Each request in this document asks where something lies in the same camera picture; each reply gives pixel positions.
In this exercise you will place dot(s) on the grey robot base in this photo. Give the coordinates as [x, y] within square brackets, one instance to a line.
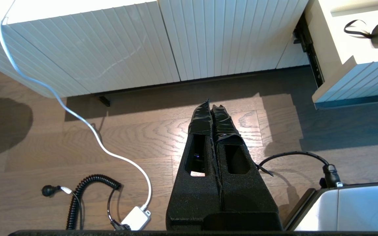
[356, 209]

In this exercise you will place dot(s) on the black drawer slide rail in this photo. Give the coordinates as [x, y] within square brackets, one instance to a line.
[312, 55]

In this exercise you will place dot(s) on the white power adapter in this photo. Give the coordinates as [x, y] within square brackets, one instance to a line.
[136, 219]

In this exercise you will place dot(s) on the white TV cabinet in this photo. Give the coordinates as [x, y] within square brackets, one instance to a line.
[77, 49]

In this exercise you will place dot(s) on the white ribbed drawer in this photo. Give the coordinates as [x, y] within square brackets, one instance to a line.
[346, 49]

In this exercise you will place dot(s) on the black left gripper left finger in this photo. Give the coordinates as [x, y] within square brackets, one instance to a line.
[182, 203]

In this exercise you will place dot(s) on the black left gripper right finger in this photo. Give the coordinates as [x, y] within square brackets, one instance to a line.
[248, 203]

